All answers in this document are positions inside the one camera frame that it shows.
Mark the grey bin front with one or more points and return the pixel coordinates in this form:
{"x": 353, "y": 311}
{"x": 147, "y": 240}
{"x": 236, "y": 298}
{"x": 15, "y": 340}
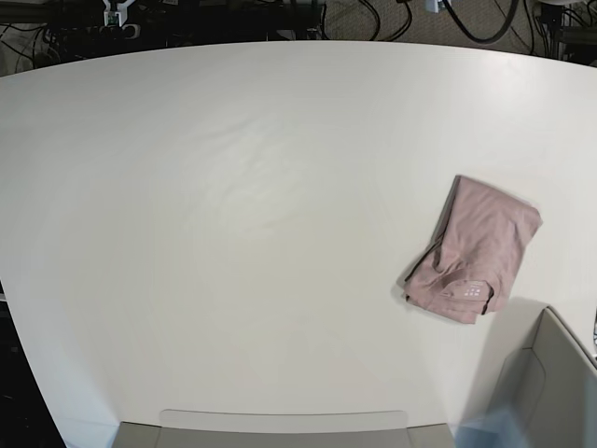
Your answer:
{"x": 179, "y": 428}

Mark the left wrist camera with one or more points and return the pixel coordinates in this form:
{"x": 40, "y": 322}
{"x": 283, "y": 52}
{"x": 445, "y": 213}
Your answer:
{"x": 434, "y": 6}

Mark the pink T-shirt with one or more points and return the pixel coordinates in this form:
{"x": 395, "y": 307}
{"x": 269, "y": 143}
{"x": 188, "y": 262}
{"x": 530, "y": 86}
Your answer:
{"x": 475, "y": 255}

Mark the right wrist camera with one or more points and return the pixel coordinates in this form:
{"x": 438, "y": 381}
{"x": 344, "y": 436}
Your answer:
{"x": 116, "y": 12}

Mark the grey bin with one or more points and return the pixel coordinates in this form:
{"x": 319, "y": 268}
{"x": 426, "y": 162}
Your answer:
{"x": 179, "y": 428}
{"x": 551, "y": 384}

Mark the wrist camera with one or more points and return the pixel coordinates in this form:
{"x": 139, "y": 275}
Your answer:
{"x": 116, "y": 12}
{"x": 434, "y": 6}

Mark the blue cloth in bin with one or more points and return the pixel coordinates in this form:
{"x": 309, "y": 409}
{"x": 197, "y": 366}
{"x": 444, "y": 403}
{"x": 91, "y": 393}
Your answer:
{"x": 499, "y": 428}

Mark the grey bin right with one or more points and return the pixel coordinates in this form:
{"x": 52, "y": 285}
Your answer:
{"x": 551, "y": 384}

